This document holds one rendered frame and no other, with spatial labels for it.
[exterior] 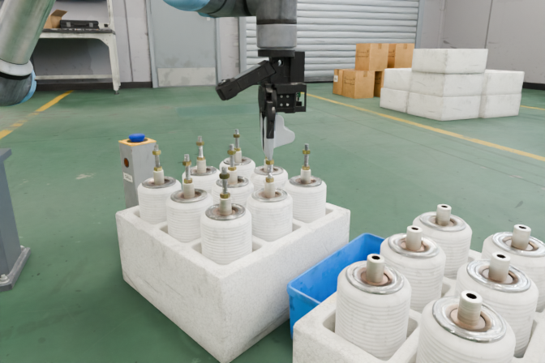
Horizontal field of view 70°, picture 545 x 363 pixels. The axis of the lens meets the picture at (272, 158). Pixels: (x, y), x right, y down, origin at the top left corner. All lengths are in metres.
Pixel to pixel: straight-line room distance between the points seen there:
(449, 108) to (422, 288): 2.76
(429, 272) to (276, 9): 0.49
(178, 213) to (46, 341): 0.35
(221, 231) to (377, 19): 6.42
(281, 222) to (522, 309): 0.42
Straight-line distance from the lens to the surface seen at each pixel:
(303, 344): 0.58
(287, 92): 0.73
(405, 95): 3.60
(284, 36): 0.72
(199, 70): 5.94
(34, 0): 1.03
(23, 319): 1.02
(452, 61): 3.28
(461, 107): 3.41
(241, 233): 0.71
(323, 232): 0.86
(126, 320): 0.92
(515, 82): 3.78
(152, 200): 0.88
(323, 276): 0.85
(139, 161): 1.04
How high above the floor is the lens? 0.55
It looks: 16 degrees down
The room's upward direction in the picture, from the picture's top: straight up
